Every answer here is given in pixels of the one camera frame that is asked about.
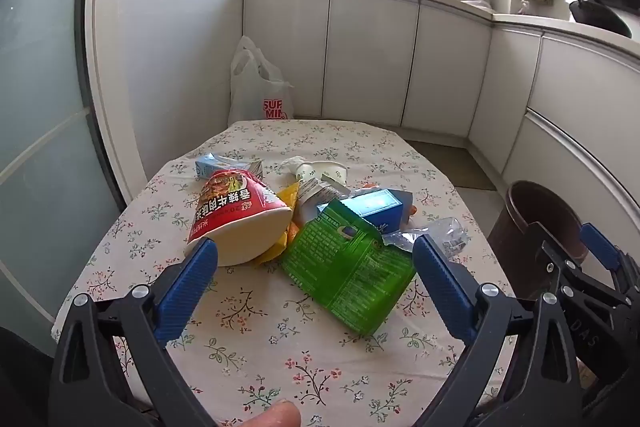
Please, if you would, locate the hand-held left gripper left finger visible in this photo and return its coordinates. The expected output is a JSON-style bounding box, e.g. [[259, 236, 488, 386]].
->
[[50, 237, 221, 427]]

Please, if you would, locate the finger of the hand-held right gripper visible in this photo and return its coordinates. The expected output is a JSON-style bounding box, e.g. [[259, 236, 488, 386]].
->
[[580, 223, 640, 303], [524, 222, 585, 297]]

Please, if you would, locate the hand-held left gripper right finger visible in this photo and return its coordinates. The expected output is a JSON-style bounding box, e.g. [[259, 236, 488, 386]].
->
[[412, 234, 583, 427]]

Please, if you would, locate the brown trash bin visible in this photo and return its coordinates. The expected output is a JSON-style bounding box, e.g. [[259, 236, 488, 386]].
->
[[487, 180, 591, 303]]

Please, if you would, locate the red instant noodle cup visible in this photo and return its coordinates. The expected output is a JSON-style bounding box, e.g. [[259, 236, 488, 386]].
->
[[184, 169, 292, 267]]

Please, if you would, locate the green snack packet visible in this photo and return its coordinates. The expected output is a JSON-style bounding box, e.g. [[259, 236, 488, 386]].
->
[[280, 199, 418, 337]]

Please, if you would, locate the blue cardboard box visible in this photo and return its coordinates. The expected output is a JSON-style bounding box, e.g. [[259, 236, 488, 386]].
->
[[350, 188, 413, 233]]

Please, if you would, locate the light blue milk carton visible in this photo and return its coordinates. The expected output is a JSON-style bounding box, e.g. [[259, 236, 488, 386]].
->
[[195, 153, 263, 180]]

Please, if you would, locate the yellow snack packet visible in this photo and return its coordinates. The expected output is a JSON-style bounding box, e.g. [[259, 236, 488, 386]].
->
[[257, 182, 301, 265]]

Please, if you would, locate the person's left hand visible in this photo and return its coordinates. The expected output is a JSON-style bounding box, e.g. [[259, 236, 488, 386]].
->
[[247, 399, 302, 427]]

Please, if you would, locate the clear plastic wrapper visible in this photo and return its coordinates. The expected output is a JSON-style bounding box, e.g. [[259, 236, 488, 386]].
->
[[385, 217, 471, 260]]

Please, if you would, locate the olive floor mat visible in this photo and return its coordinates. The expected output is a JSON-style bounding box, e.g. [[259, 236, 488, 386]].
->
[[404, 139, 497, 192]]

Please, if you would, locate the floral tablecloth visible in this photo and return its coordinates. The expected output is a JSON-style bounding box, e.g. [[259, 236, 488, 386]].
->
[[52, 119, 518, 427]]

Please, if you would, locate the white kitchen drawer cabinet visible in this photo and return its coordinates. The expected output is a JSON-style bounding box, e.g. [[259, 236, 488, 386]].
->
[[467, 13, 640, 268]]

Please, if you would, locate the grey white printed packet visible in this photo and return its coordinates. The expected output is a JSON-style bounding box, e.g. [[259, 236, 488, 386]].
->
[[295, 174, 353, 228]]

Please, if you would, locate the crumpled white tissue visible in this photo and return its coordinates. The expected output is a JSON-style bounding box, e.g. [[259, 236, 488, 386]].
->
[[280, 156, 313, 180]]

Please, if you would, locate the white yogurt cup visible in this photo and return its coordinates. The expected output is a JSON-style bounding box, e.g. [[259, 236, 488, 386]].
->
[[309, 160, 349, 185]]

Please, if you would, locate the white plastic shopping bag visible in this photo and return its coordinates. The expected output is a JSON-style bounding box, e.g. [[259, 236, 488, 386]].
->
[[227, 35, 296, 128]]

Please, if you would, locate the frosted glass sliding door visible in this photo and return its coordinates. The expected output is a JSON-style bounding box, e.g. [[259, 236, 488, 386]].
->
[[0, 0, 126, 358]]

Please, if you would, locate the black wok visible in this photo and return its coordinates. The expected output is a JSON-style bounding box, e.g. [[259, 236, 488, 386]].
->
[[552, 0, 634, 39]]

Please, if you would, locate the white window-side kitchen cabinet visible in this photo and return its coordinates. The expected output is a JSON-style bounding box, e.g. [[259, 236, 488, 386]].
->
[[242, 0, 493, 152]]

